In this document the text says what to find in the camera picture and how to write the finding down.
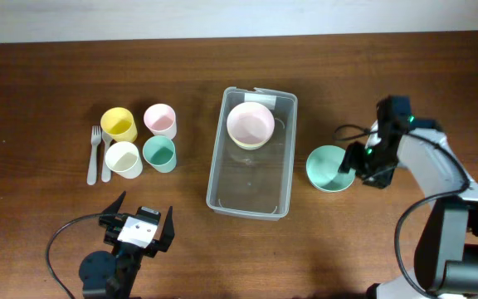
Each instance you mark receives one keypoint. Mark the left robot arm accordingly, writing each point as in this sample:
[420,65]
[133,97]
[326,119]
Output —
[111,274]

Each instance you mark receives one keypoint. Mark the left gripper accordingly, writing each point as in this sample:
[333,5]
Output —
[109,222]

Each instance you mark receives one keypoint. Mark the yellow bowl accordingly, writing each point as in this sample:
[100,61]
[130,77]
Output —
[247,146]

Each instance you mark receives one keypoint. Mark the yellow cup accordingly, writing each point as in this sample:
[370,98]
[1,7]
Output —
[119,123]

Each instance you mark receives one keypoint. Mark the pink cup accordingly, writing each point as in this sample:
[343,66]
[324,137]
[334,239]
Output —
[161,120]

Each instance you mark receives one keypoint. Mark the clear plastic container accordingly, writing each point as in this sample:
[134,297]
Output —
[254,184]

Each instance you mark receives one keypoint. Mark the white plastic fork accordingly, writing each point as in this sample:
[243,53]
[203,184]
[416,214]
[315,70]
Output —
[95,140]

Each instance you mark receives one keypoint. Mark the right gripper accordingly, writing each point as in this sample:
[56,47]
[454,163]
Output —
[379,179]

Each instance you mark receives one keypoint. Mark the cream white cup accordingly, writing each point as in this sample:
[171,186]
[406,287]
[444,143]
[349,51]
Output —
[123,158]

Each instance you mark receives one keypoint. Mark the green bowl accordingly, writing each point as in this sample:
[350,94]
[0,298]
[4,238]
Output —
[322,168]

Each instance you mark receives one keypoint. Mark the green cup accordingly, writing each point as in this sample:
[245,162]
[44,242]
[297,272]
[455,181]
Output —
[160,153]

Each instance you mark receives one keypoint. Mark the white plastic spoon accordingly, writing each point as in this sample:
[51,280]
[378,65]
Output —
[105,170]

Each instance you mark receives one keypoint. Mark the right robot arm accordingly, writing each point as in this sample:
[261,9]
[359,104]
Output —
[445,263]

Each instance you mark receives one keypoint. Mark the pink bowl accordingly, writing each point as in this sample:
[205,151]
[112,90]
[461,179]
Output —
[250,122]

